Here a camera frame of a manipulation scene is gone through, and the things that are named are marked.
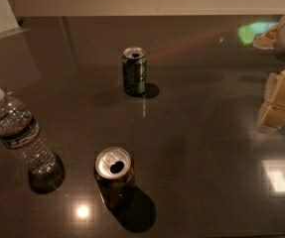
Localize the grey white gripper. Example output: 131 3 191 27
252 14 285 134

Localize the green soda can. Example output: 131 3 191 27
122 47 147 95

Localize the brown soda can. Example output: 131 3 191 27
93 147 135 210

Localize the clear plastic water bottle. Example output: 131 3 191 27
0 88 65 193

